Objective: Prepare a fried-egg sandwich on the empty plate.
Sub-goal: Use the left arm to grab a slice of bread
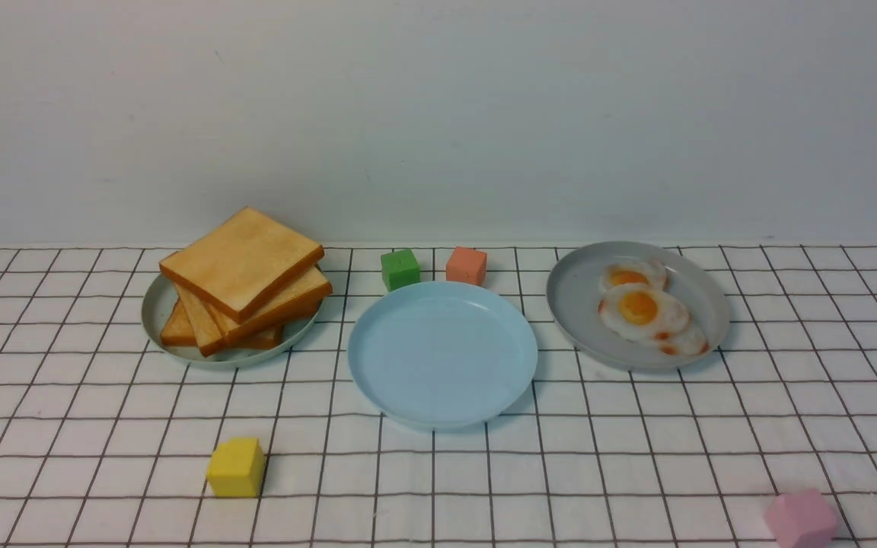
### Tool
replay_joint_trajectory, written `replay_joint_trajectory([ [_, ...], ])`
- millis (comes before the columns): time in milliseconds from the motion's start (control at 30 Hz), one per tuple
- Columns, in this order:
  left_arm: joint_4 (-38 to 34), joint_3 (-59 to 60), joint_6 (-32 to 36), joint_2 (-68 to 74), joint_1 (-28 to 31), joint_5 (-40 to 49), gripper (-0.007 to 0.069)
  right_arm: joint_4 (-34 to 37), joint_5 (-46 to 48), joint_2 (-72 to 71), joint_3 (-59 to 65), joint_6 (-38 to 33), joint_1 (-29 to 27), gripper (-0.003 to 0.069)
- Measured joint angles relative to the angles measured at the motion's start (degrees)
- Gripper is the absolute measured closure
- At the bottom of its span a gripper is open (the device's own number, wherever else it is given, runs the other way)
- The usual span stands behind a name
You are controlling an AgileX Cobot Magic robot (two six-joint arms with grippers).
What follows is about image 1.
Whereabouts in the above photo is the toast slice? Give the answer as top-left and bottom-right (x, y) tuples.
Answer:
(205, 266), (332, 343)
(159, 207), (324, 323)
(173, 283), (228, 357)
(161, 299), (285, 350)

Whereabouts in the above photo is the fried egg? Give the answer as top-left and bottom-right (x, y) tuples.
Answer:
(598, 283), (691, 343)
(649, 320), (711, 356)
(599, 259), (669, 295)

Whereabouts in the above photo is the orange cube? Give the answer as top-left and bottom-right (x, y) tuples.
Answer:
(445, 247), (488, 287)

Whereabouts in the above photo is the green cube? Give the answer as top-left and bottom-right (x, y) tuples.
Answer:
(380, 247), (421, 292)

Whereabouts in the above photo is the light blue center plate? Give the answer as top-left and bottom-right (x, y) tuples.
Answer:
(347, 282), (539, 431)

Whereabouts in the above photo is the grey egg plate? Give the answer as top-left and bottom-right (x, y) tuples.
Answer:
(546, 241), (732, 371)

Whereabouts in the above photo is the light green bread plate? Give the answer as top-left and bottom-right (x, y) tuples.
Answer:
(142, 274), (317, 371)

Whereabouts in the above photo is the yellow cube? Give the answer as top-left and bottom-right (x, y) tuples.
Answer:
(206, 437), (267, 497)

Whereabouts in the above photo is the checkered white tablecloth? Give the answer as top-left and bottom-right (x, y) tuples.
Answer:
(0, 245), (877, 547)

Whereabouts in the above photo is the pink cube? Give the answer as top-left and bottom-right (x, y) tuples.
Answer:
(764, 489), (838, 547)

